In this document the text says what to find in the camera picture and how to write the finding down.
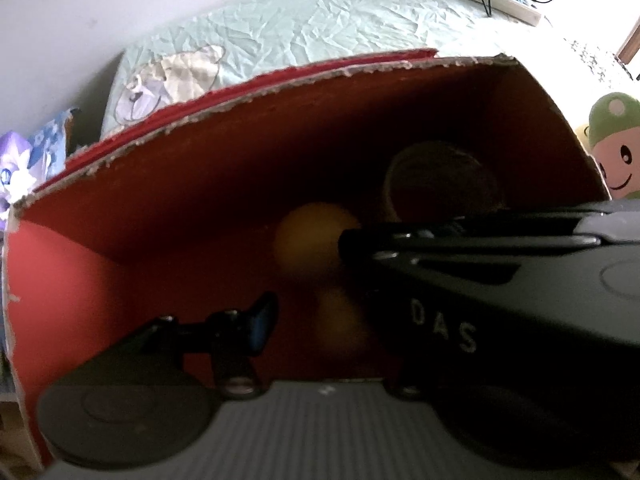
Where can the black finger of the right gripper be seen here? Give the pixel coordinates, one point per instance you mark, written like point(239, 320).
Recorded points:
point(569, 229)

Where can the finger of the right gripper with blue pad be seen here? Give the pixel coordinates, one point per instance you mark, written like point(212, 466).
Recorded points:
point(369, 267)

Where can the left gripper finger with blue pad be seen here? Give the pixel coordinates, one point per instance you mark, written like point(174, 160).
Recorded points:
point(231, 339)

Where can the wooden knob massager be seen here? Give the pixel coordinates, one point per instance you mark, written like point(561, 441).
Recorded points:
point(305, 247)

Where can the red cardboard box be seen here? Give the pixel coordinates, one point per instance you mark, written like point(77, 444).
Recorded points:
point(175, 215)

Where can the green pea plush toy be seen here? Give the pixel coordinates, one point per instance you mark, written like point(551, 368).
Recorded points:
point(613, 137)

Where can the green patterned bed sheet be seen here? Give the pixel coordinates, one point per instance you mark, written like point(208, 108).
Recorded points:
point(235, 43)

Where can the blue patterned bag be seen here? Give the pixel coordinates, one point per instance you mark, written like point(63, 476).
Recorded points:
point(50, 145)

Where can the purple cartoon tissue pack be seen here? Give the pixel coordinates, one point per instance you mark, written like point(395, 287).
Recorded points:
point(16, 180)

